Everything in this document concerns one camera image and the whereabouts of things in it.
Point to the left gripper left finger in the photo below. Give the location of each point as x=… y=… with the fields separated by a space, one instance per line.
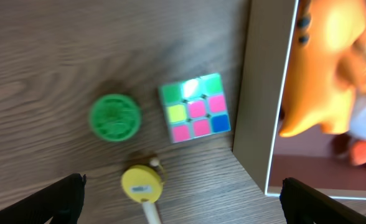
x=61 y=202

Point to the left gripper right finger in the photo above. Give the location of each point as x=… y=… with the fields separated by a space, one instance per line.
x=303 y=204

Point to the yellow disc wooden handle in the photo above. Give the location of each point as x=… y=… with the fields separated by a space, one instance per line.
x=144 y=184

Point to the green round lid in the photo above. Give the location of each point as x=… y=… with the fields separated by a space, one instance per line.
x=114 y=117

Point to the pastel rubik's cube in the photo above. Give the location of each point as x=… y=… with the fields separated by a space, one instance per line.
x=195 y=108

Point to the orange dog figurine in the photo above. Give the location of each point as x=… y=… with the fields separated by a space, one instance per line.
x=325 y=69

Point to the white box maroon interior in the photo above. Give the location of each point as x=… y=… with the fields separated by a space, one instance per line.
x=318 y=159

